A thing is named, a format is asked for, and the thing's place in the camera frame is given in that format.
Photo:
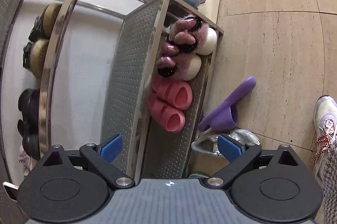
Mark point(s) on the pink slide slipper right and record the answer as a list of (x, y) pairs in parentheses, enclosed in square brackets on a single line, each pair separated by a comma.
[(177, 93)]

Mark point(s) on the pink fluffy slipper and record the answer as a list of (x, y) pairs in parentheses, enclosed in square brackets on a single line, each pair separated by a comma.
[(174, 64), (192, 35)]

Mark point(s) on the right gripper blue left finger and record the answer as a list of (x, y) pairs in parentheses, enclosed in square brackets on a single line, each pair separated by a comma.
[(111, 148)]

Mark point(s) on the tan fur shoes on shelf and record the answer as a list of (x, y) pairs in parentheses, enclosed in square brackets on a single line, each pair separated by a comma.
[(34, 52)]

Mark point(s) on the worn white sneaker red laces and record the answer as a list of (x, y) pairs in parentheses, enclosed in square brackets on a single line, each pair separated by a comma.
[(324, 119)]

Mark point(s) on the pink fluffy slipper left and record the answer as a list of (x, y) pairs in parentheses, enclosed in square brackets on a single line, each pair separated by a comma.
[(174, 64)]

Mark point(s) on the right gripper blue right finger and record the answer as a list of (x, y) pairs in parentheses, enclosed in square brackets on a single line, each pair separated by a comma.
[(230, 148)]

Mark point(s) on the black shoes on upper shelf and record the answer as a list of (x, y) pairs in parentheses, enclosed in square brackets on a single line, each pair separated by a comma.
[(28, 105)]

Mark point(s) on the houndstooth trouser leg right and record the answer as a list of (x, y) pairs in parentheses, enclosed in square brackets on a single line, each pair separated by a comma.
[(330, 186)]

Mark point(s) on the metal perforated shoe rack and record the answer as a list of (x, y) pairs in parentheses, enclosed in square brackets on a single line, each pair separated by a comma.
[(125, 114)]

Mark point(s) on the pink slide slipper left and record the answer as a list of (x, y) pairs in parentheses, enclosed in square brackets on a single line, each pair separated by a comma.
[(168, 117)]

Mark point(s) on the pink slide slipper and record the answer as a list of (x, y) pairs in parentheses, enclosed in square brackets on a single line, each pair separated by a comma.
[(168, 117), (177, 93)]

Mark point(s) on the pink fluffy slipper right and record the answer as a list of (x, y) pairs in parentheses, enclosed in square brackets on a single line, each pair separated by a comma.
[(192, 35)]

